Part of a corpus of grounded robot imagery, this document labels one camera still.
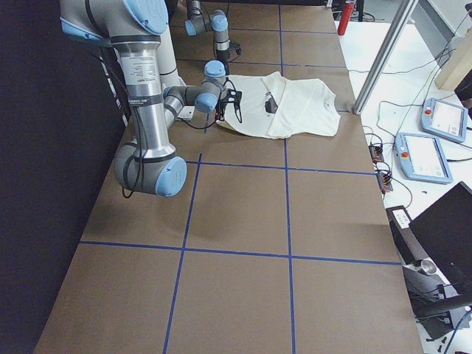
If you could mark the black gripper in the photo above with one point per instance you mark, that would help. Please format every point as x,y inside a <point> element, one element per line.
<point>232,50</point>
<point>221,107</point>

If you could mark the cream long-sleeve printed shirt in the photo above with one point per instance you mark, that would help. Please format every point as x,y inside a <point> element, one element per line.
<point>274,107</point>

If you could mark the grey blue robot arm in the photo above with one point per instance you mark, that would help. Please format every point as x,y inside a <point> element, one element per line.
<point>199,20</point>
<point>138,32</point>

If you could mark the red cylinder bottle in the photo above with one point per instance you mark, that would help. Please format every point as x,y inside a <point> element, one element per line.
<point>347,11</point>

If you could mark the orange black connector board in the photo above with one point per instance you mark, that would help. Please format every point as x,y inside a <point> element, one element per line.
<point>376,153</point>

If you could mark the near teach pendant tablet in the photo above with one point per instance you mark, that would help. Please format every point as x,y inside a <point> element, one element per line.
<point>421,158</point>

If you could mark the teach pendant tablet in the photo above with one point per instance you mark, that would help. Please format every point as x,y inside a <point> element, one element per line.
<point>445,120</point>
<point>421,158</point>

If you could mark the far teach pendant tablet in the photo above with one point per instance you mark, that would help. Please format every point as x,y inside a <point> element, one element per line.
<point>445,120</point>

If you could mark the black box white label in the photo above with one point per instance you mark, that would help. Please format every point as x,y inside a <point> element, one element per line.
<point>401,232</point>

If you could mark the wooden beige board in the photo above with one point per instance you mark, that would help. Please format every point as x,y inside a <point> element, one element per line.
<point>457,67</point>

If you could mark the black monitor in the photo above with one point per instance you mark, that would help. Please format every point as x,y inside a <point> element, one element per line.
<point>444,232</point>

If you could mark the silver round knob device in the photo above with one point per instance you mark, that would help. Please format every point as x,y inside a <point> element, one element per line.
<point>427,267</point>

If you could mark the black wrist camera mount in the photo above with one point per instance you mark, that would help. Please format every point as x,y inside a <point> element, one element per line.
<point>236,48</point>
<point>232,97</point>

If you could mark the white mast base plate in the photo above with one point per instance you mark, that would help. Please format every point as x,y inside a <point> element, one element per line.
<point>187,111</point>

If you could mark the aluminium frame post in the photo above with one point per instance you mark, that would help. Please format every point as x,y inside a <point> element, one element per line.
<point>393,34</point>

